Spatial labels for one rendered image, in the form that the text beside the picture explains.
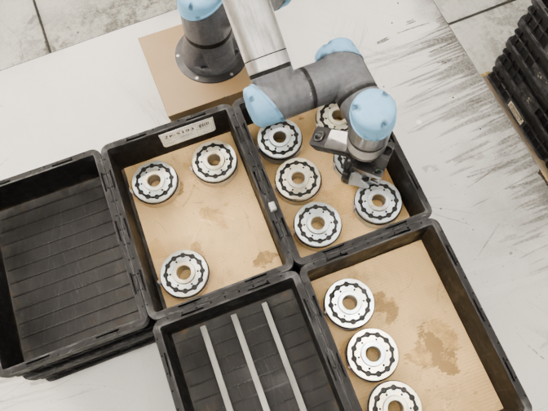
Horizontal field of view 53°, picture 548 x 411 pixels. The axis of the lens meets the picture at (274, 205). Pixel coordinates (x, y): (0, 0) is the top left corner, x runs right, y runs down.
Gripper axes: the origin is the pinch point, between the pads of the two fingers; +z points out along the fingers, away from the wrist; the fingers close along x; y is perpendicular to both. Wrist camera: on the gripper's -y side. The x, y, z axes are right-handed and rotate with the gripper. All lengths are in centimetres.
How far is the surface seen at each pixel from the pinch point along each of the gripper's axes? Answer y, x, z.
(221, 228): -20.8, -23.5, -0.3
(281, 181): -12.8, -8.7, -1.5
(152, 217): -36.2, -27.4, -0.7
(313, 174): -7.0, -4.4, -1.4
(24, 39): -159, 29, 89
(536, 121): 48, 62, 66
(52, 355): -36, -60, -14
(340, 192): -0.2, -5.0, 1.7
